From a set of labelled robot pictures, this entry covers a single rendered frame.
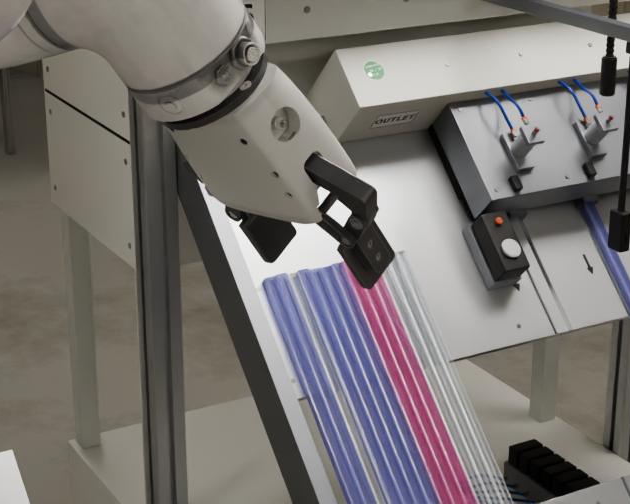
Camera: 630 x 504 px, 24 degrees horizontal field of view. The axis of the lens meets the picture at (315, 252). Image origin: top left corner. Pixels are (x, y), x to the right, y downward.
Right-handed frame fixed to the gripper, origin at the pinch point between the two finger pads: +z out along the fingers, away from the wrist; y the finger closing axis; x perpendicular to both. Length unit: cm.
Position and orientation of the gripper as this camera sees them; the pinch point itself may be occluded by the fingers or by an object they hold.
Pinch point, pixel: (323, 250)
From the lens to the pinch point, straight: 96.2
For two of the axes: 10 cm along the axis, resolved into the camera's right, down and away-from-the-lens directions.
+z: 4.5, 6.6, 6.0
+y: -6.9, -1.7, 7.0
